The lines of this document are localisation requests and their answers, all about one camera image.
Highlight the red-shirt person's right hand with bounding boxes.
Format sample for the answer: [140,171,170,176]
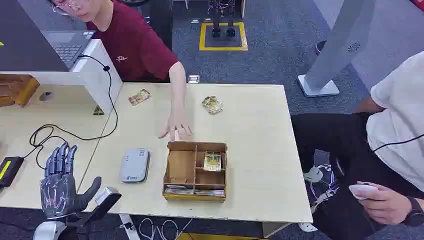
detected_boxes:
[157,113,193,142]

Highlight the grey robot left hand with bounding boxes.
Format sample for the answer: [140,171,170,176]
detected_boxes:
[39,141,103,221]

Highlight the white-shirt person's hand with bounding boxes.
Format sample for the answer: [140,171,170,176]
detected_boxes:
[356,181,414,226]

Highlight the white handheld device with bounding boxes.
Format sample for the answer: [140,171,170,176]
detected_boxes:
[348,184,379,201]

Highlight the black wristwatch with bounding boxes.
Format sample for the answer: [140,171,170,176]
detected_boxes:
[401,196,424,228]

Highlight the small pile of printed cards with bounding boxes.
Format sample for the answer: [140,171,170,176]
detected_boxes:
[201,95,225,116]

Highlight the wooden card box with compartments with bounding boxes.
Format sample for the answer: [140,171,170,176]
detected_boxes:
[161,141,229,203]

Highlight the single printed card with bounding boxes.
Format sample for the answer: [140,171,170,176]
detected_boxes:
[127,88,153,107]

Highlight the black adapter with yellow label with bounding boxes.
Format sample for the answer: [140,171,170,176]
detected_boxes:
[0,156,25,189]

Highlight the grey card reader device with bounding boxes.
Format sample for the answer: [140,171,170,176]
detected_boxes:
[118,148,152,184]

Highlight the stack of cards lying flat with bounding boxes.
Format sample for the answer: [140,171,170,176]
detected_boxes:
[164,185,226,198]

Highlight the person in white shirt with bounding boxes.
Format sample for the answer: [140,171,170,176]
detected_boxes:
[290,50,424,240]

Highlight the white shoe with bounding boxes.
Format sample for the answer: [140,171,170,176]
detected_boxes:
[302,165,324,183]

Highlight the person in red shirt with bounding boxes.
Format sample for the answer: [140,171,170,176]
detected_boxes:
[48,0,193,142]

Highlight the white desk partition shelf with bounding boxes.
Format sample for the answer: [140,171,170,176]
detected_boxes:
[0,38,124,117]

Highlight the black robot legs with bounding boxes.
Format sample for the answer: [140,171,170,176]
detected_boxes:
[207,0,237,38]

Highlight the brown wooden box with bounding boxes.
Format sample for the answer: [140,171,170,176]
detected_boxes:
[0,73,41,108]

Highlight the grey laptop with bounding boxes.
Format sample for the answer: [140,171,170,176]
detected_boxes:
[0,0,97,73]

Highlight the white floor stand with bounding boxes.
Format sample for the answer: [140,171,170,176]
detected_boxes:
[296,0,378,99]

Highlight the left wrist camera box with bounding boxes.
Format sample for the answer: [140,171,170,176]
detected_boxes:
[75,186,123,229]

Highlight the thin black cable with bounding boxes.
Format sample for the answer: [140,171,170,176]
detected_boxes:
[371,133,424,154]

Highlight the black power cable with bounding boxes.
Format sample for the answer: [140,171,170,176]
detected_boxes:
[28,54,119,170]

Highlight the white cables under desk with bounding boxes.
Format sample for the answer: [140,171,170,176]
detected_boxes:
[137,217,194,240]

